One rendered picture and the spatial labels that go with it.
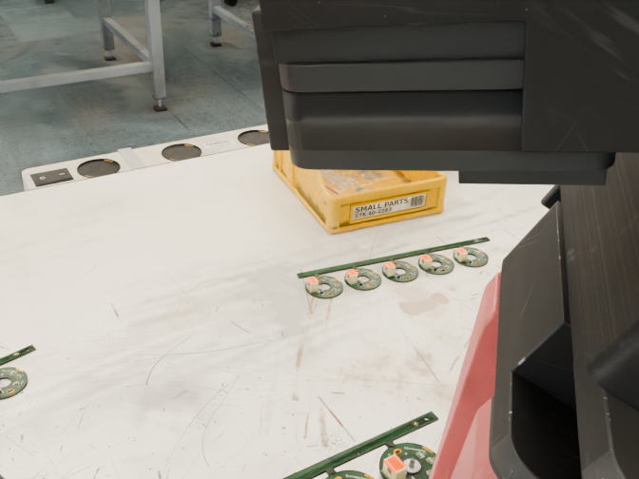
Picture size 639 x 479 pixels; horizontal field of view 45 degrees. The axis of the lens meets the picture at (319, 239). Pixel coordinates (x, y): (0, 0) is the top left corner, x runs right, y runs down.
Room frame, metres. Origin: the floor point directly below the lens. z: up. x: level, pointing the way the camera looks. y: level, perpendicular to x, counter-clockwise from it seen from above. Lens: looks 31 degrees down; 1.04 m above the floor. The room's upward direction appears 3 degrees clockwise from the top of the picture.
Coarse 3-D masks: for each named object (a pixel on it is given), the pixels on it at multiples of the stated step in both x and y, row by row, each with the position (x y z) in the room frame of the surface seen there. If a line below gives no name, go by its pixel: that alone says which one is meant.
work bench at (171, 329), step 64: (64, 192) 0.53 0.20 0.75; (128, 192) 0.53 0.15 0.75; (192, 192) 0.53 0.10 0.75; (256, 192) 0.54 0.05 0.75; (448, 192) 0.55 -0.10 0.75; (512, 192) 0.56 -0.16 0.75; (0, 256) 0.43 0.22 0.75; (64, 256) 0.44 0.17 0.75; (128, 256) 0.44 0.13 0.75; (192, 256) 0.44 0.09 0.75; (256, 256) 0.45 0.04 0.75; (320, 256) 0.45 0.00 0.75; (384, 256) 0.45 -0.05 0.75; (448, 256) 0.46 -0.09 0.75; (0, 320) 0.36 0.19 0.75; (64, 320) 0.36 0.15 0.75; (128, 320) 0.37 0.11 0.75; (192, 320) 0.37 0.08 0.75; (256, 320) 0.37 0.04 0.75; (320, 320) 0.38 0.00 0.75; (384, 320) 0.38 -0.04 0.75; (448, 320) 0.38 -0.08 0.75; (0, 384) 0.31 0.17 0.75; (64, 384) 0.31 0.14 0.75; (128, 384) 0.31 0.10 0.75; (192, 384) 0.31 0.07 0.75; (256, 384) 0.32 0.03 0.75; (320, 384) 0.32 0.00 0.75; (384, 384) 0.32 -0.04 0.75; (448, 384) 0.32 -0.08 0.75; (0, 448) 0.26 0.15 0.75; (64, 448) 0.26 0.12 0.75; (128, 448) 0.27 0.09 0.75; (192, 448) 0.27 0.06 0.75; (256, 448) 0.27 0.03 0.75; (320, 448) 0.27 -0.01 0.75; (384, 448) 0.27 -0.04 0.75
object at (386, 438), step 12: (420, 420) 0.23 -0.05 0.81; (432, 420) 0.23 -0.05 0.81; (384, 432) 0.22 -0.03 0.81; (396, 432) 0.22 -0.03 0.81; (408, 432) 0.22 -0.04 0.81; (360, 444) 0.22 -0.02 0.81; (372, 444) 0.22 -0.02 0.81; (384, 444) 0.22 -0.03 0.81; (336, 456) 0.21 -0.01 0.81; (348, 456) 0.21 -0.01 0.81; (312, 468) 0.20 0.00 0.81; (324, 468) 0.20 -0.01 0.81
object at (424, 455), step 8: (392, 448) 0.21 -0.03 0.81; (400, 448) 0.21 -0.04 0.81; (408, 448) 0.22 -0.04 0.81; (416, 448) 0.22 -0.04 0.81; (424, 448) 0.22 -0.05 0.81; (384, 456) 0.21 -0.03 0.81; (400, 456) 0.21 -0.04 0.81; (408, 456) 0.21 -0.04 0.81; (416, 456) 0.21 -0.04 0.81; (424, 456) 0.21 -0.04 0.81; (432, 456) 0.21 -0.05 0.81; (424, 464) 0.21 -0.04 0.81; (432, 464) 0.21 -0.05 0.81; (424, 472) 0.20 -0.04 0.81
